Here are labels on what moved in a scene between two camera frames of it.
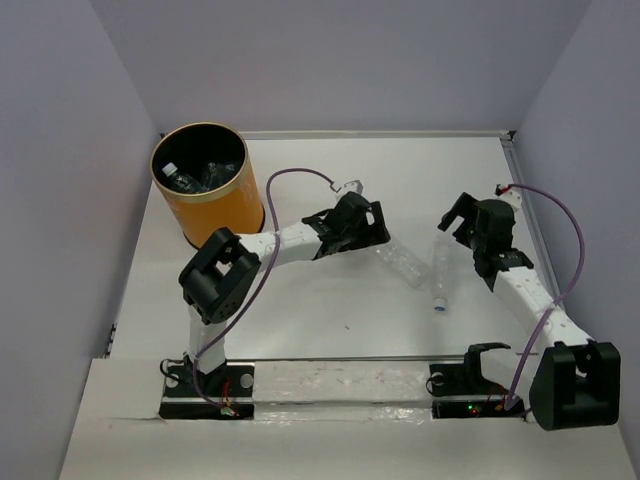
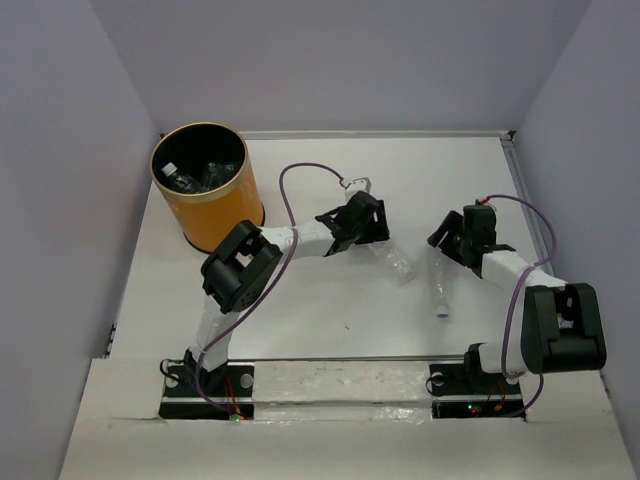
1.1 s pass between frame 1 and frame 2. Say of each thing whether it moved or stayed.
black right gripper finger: moved
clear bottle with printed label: stayed
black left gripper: stayed
